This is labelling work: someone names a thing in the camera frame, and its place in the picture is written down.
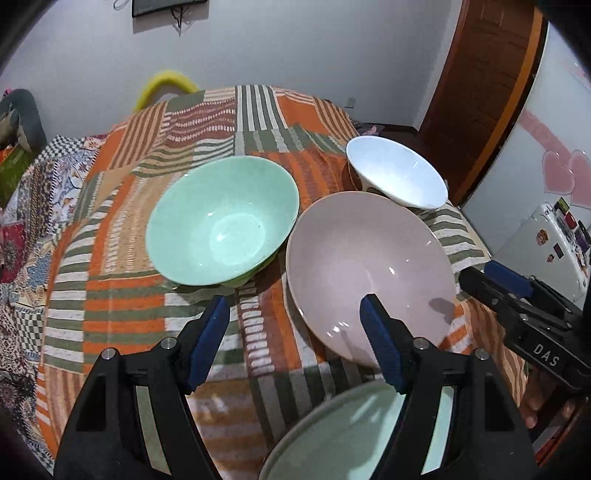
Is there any green box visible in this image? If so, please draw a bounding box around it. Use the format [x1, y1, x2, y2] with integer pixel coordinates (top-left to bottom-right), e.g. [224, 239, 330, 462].
[0, 145, 38, 208]

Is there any green bowl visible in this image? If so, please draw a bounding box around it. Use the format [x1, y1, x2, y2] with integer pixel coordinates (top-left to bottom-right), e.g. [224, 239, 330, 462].
[145, 156, 300, 288]

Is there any white suitcase with stickers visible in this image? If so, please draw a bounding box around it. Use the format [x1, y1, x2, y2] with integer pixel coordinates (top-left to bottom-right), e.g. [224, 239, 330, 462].
[492, 198, 591, 319]

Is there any green plate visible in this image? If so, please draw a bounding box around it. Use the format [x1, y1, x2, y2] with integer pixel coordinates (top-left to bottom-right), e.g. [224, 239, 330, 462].
[259, 378, 455, 480]

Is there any pink bowl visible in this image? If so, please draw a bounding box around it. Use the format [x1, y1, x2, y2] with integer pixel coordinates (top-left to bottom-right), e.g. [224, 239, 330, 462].
[285, 191, 458, 369]

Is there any small black wall monitor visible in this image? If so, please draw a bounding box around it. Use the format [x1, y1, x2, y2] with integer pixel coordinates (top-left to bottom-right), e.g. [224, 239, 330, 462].
[131, 0, 208, 18]

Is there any person's right hand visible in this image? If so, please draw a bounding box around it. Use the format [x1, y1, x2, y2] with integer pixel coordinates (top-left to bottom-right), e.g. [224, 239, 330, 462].
[519, 367, 580, 430]

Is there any orange striped patchwork blanket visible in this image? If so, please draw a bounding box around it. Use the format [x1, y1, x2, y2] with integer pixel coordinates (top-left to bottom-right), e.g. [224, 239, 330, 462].
[39, 84, 527, 480]

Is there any patterned patchwork quilt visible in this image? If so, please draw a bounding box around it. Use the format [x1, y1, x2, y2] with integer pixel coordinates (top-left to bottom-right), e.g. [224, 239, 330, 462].
[0, 134, 112, 480]

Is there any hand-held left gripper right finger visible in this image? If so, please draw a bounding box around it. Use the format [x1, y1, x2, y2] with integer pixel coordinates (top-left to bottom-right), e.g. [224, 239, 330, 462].
[359, 293, 539, 480]

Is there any brown wooden door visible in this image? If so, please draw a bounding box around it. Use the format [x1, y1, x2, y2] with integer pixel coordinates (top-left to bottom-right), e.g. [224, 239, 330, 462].
[418, 0, 550, 204]

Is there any dark bag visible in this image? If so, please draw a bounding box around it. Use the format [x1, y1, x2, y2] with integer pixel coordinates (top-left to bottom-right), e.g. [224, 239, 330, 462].
[353, 121, 416, 139]

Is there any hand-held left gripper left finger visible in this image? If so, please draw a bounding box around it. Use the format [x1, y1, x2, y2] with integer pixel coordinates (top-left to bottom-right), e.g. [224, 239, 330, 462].
[53, 295, 232, 480]

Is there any yellow foam tube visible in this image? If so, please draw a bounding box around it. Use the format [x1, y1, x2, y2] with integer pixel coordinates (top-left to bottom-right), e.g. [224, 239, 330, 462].
[134, 69, 199, 112]

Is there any white bowl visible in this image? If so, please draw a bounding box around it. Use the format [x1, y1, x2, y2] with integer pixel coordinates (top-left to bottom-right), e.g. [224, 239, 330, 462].
[346, 136, 450, 210]

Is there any grey plush toy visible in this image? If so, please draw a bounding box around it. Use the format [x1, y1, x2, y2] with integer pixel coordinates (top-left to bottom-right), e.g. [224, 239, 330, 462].
[0, 89, 47, 153]

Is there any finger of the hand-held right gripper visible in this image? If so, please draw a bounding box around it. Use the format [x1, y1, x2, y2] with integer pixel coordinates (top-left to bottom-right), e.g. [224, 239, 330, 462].
[459, 267, 578, 333]
[484, 260, 583, 315]

